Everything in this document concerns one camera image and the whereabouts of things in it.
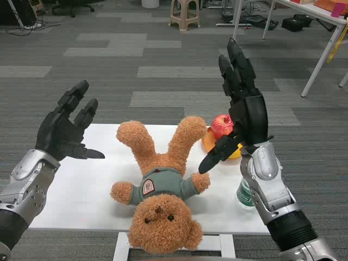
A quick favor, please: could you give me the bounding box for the black equipment case green trim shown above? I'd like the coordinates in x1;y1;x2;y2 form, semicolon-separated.
241;15;279;30

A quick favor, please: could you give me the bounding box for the pink cup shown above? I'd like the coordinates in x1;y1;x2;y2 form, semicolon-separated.
332;2;344;18

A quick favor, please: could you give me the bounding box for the white table base frame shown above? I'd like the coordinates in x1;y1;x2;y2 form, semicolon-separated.
113;232;237;261

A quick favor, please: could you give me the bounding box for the white office table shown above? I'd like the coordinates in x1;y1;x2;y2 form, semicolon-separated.
262;0;348;98

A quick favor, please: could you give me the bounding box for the black bag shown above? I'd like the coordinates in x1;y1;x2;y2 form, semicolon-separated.
293;13;314;28
281;17;305;30

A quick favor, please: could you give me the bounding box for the beige plastic stool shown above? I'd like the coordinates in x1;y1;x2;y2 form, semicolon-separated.
170;0;201;30

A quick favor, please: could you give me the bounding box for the brown toy bear green shirt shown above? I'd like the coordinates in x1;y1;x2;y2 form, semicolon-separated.
110;116;212;254

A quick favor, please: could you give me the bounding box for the black office chair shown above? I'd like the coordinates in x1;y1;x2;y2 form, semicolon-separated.
51;0;96;18

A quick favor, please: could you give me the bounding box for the white desk leg with foot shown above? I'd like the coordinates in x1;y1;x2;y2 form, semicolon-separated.
216;0;253;36

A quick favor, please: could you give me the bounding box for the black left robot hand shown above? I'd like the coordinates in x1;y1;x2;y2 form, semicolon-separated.
35;79;106;161

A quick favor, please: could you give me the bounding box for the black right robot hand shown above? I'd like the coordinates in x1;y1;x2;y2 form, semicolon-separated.
198;37;274;175

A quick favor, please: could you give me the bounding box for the orange box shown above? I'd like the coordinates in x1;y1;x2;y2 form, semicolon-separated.
312;0;348;15

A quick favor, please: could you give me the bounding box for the orange plate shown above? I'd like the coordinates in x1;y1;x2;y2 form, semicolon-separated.
201;126;244;160

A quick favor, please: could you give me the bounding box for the yellow tape strip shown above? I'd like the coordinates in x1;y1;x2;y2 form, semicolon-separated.
326;20;348;64

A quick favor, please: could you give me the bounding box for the red apple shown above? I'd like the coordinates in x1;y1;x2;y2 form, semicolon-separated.
211;114;235;140

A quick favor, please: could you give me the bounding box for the clear water bottle green label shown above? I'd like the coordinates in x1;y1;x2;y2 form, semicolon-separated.
234;178;256;210

